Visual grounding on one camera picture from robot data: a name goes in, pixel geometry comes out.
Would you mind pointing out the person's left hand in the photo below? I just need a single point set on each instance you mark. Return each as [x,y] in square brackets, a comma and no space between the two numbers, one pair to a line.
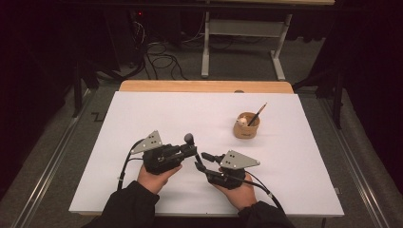
[155,182]

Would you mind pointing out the wooden table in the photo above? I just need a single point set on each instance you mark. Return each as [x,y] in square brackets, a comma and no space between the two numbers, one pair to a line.
[206,86]

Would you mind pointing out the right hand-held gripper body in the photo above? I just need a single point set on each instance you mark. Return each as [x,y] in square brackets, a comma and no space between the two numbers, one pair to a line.
[236,161]

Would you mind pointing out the white table sheet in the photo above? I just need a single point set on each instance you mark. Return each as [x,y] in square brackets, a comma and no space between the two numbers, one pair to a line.
[285,177]

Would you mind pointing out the metal floor rail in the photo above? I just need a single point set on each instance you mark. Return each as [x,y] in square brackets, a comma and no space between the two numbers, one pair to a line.
[47,177]
[358,164]

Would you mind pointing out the black metal stand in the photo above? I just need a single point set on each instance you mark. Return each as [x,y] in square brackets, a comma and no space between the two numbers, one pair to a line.
[77,91]
[338,95]

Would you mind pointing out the white desk frame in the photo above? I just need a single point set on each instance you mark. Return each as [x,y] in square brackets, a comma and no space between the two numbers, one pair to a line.
[244,28]

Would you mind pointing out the person's right hand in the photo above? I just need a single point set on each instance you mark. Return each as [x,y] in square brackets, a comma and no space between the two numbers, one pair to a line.
[242,196]

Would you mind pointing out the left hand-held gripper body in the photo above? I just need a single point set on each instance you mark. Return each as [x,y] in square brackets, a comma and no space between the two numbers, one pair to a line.
[158,158]

